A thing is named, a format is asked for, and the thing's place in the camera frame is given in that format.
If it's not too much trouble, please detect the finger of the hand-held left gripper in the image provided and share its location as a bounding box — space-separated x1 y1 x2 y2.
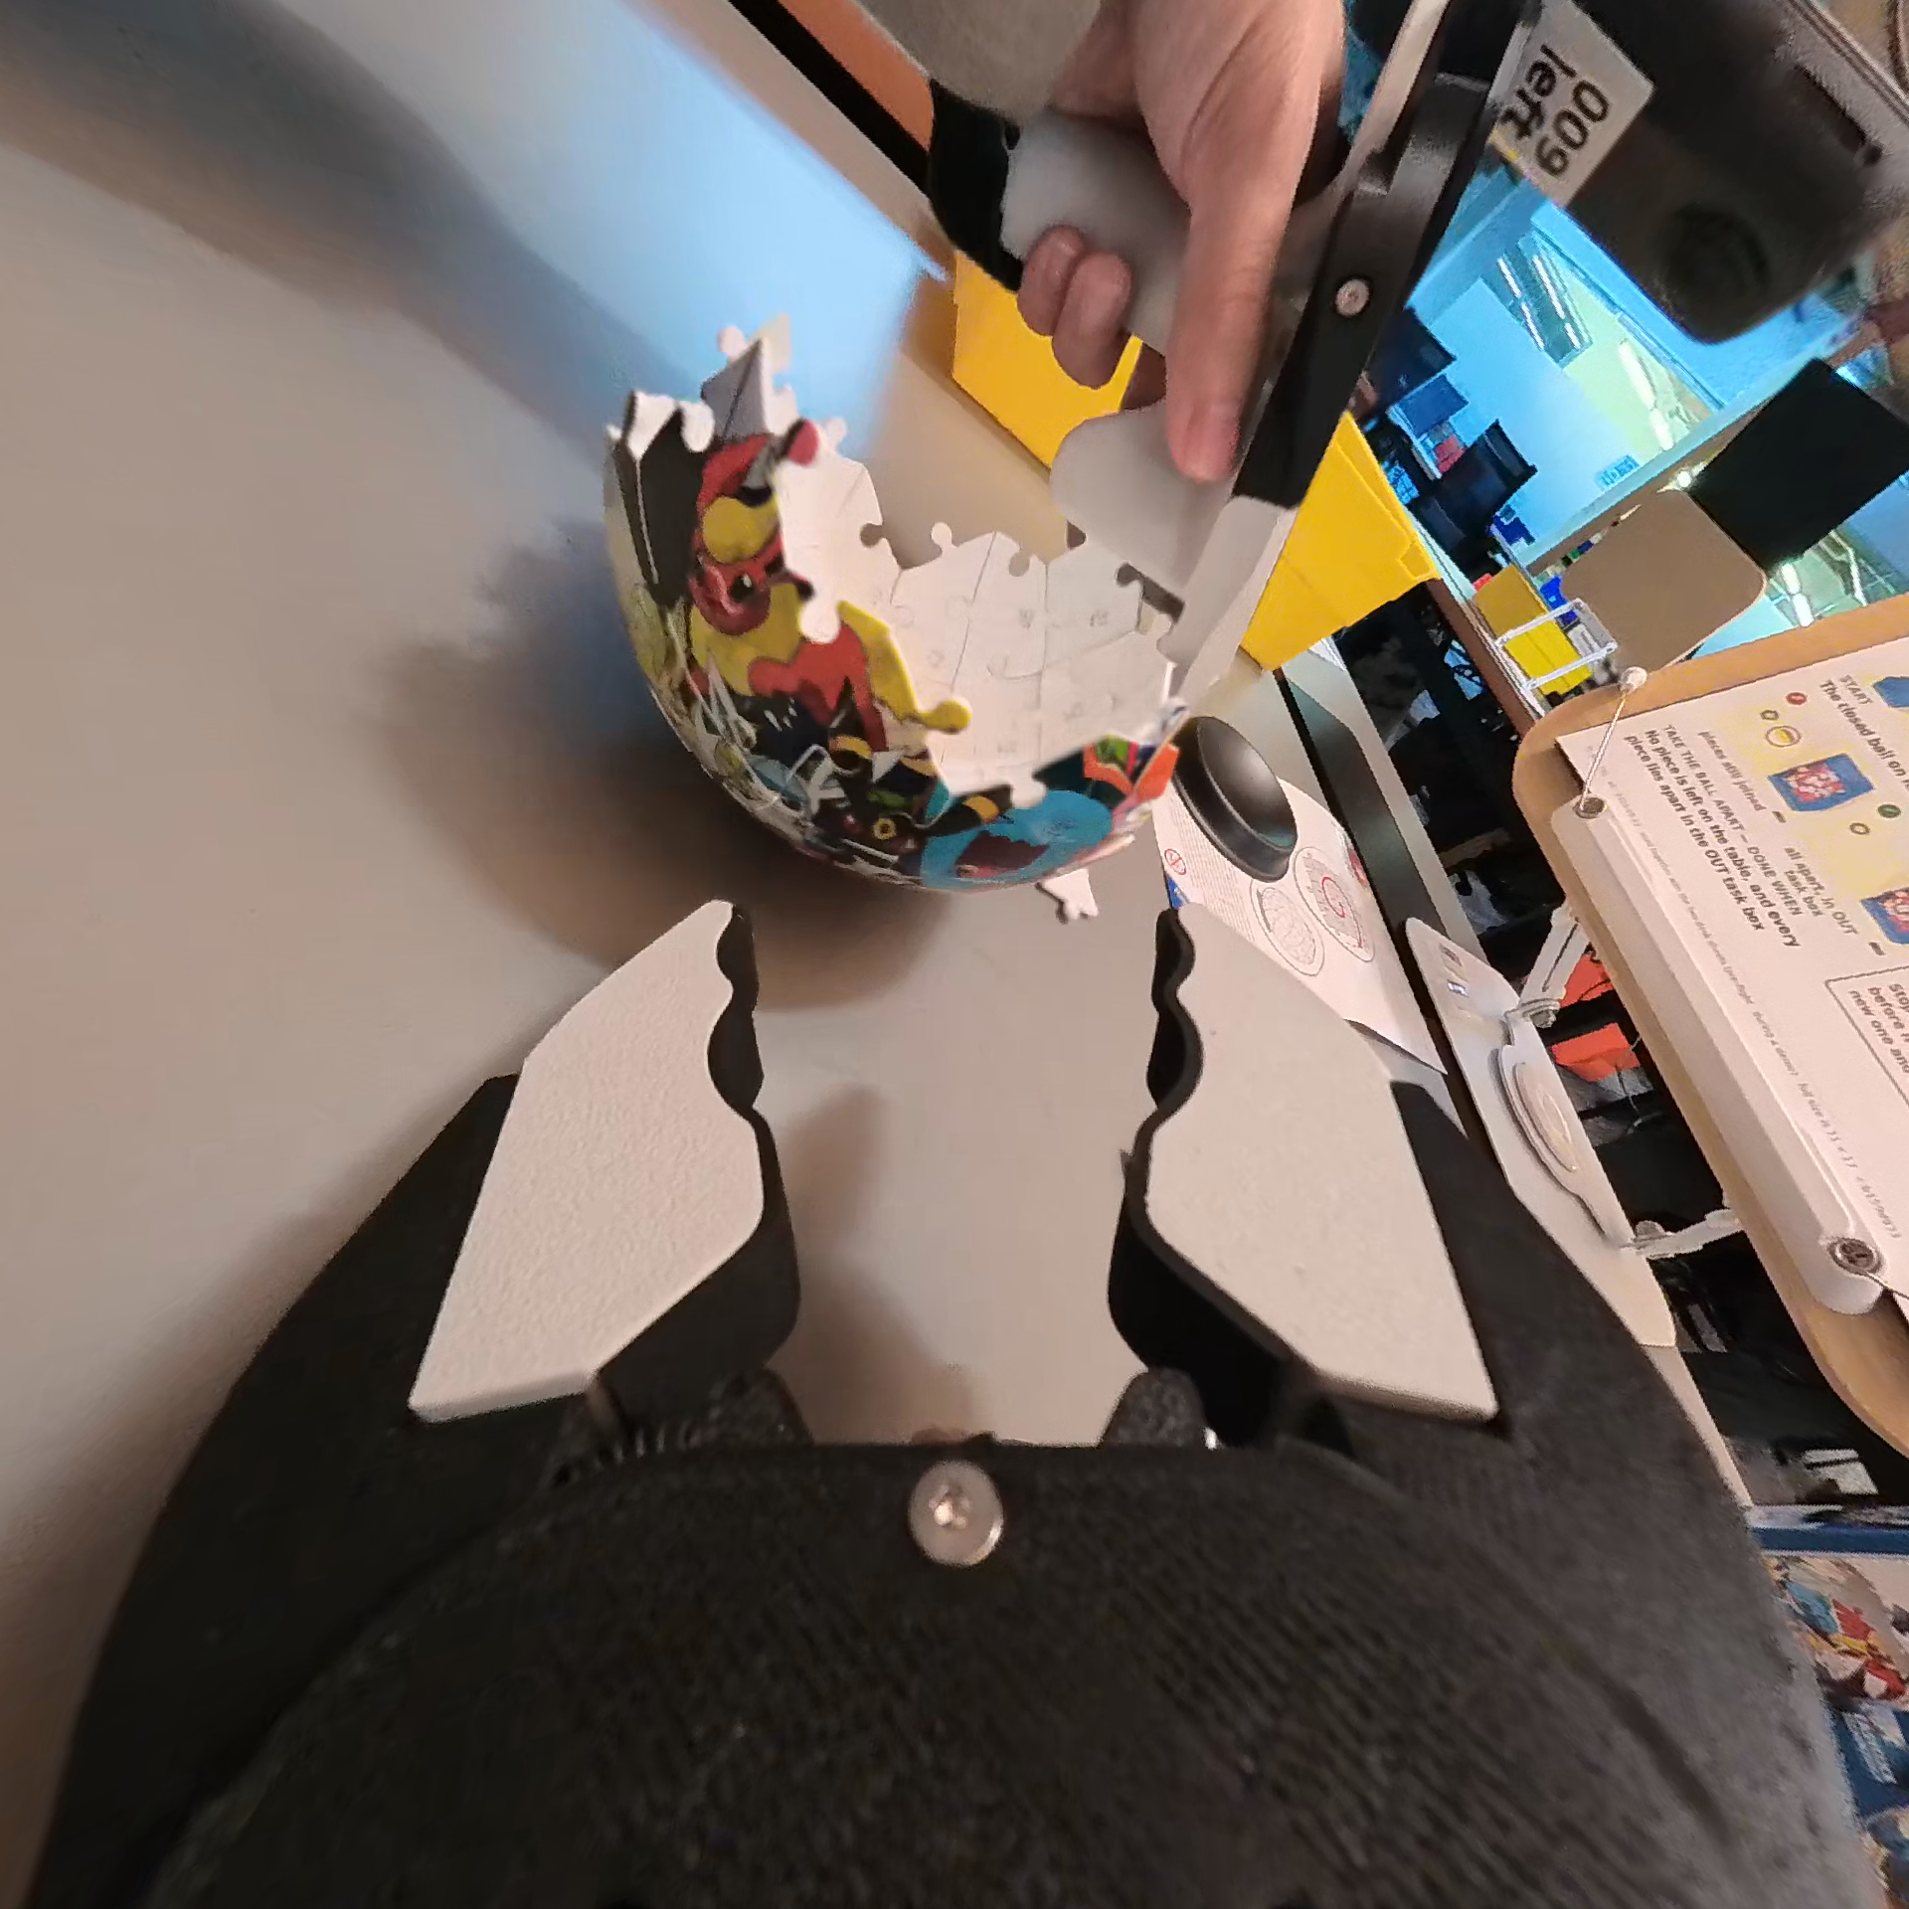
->
1160 499 1301 703
1050 405 1243 595

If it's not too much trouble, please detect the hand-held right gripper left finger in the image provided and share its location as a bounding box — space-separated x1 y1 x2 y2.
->
407 897 800 1422

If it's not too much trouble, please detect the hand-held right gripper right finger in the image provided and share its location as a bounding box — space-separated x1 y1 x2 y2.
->
1110 903 1500 1422

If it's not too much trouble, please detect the person's left forearm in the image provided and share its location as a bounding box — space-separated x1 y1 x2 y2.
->
857 0 1109 124

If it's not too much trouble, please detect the black round ball stand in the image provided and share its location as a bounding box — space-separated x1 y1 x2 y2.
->
1169 716 1301 884

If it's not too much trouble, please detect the colourful puzzle box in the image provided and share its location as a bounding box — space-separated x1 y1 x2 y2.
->
1747 1503 1909 1852

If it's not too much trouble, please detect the person's left hand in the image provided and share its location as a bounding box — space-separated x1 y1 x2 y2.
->
1017 0 1347 481

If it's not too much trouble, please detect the yellow plastic bin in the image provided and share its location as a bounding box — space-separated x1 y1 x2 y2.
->
950 255 1441 673

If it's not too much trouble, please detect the white flat device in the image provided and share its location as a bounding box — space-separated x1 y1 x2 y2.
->
1407 915 1678 1353

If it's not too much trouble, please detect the white printed leaflet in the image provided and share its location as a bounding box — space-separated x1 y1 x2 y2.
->
1151 775 1447 1079

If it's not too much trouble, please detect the small yellow background bin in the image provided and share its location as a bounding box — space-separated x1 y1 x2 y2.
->
1472 563 1620 703

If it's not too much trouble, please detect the black monitor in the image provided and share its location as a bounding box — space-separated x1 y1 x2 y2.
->
1688 357 1909 574

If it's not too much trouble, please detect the grey rounded panel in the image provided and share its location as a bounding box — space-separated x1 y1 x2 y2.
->
1549 489 1772 679

